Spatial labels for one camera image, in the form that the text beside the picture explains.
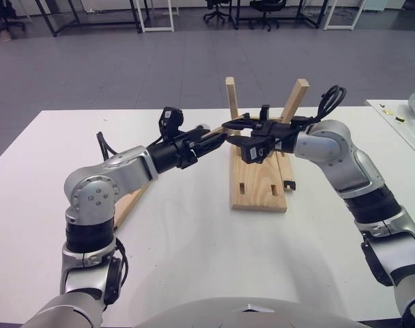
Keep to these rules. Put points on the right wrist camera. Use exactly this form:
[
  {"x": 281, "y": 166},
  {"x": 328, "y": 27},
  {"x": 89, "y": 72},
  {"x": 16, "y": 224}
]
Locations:
[{"x": 255, "y": 152}]

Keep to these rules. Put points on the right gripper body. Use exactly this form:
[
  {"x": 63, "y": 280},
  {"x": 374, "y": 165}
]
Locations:
[{"x": 282, "y": 135}]

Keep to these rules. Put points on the wooden seat board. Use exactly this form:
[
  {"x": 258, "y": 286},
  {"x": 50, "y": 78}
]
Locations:
[{"x": 257, "y": 184}]

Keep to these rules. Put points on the wooden leg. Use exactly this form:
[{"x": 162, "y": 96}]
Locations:
[
  {"x": 232, "y": 97},
  {"x": 129, "y": 205},
  {"x": 294, "y": 99}
]

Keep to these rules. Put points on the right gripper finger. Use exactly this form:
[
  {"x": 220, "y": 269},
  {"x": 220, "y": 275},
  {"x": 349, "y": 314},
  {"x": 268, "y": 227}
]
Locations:
[
  {"x": 241, "y": 124},
  {"x": 241, "y": 140}
]

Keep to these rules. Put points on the black office chair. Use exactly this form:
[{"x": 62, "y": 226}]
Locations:
[
  {"x": 265, "y": 12},
  {"x": 216, "y": 10}
]

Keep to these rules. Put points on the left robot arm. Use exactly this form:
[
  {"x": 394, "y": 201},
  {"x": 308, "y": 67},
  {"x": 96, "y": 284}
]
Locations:
[{"x": 105, "y": 177}]

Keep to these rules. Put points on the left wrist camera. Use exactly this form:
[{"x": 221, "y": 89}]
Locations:
[{"x": 171, "y": 119}]

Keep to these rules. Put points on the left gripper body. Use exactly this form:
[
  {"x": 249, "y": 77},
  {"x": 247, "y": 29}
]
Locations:
[{"x": 166, "y": 155}]

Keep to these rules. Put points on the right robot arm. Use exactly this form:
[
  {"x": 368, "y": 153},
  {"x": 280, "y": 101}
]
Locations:
[{"x": 333, "y": 147}]

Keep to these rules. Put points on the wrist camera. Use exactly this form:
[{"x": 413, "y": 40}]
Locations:
[
  {"x": 255, "y": 152},
  {"x": 171, "y": 119}
]

